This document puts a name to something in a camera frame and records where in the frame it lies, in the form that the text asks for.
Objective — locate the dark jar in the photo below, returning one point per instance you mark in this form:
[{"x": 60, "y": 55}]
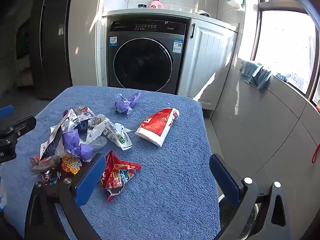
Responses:
[{"x": 142, "y": 6}]

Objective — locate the pink detergent bottle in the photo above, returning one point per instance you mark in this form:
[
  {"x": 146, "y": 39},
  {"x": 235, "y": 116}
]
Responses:
[{"x": 155, "y": 3}]

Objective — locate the brown orange snack wrapper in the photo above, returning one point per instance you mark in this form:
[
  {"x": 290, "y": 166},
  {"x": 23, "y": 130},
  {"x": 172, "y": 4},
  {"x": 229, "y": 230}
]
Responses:
[{"x": 71, "y": 165}]

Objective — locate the red white toothpaste tube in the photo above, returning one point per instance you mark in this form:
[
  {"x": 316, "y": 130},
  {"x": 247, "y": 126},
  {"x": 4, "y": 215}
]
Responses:
[{"x": 157, "y": 127}]

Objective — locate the dark grey washing machine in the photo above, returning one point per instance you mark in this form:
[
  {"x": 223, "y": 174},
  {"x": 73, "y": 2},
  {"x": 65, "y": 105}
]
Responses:
[{"x": 142, "y": 62}]

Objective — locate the white cabinet door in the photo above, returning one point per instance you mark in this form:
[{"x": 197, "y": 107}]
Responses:
[{"x": 207, "y": 55}]

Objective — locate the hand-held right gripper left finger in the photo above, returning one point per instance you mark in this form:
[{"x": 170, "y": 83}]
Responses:
[{"x": 87, "y": 180}]

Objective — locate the white countertop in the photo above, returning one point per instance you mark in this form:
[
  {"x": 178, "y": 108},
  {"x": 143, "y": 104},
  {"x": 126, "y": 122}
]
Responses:
[{"x": 150, "y": 10}]

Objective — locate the cardboard box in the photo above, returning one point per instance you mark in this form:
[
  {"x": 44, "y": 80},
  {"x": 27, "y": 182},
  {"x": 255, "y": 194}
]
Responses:
[{"x": 25, "y": 77}]

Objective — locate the blue terry towel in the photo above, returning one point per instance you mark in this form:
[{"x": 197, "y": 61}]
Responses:
[{"x": 162, "y": 180}]

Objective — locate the red snack wrapper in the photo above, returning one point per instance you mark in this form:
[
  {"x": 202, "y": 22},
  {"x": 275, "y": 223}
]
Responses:
[{"x": 117, "y": 175}]

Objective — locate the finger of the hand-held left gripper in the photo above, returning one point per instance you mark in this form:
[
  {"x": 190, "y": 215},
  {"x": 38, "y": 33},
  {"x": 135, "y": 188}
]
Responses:
[
  {"x": 22, "y": 125},
  {"x": 6, "y": 111}
]

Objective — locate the window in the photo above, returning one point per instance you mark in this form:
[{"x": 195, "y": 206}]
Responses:
[{"x": 285, "y": 35}]

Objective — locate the large blue hanging towel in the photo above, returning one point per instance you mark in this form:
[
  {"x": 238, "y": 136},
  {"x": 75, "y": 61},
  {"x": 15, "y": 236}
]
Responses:
[{"x": 262, "y": 76}]

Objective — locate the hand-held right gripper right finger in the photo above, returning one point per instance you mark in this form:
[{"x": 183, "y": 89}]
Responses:
[{"x": 225, "y": 180}]

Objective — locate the dark grey refrigerator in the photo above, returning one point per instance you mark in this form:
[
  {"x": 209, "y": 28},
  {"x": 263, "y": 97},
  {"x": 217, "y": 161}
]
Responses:
[{"x": 52, "y": 42}]

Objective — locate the purple wrapper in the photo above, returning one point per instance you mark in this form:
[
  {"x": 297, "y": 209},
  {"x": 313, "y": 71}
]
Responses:
[
  {"x": 122, "y": 105},
  {"x": 70, "y": 140}
]

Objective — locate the white wrapper green label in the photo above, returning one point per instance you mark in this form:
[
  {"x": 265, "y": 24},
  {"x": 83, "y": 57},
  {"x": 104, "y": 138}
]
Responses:
[{"x": 112, "y": 130}]

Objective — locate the dark cloth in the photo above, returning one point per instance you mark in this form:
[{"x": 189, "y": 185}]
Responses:
[{"x": 202, "y": 13}]

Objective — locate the white dark blue wrapper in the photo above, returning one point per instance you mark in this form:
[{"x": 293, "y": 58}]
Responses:
[{"x": 70, "y": 123}]

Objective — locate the small blue cloth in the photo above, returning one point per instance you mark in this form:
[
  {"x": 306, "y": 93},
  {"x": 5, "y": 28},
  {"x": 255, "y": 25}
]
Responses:
[{"x": 281, "y": 77}]

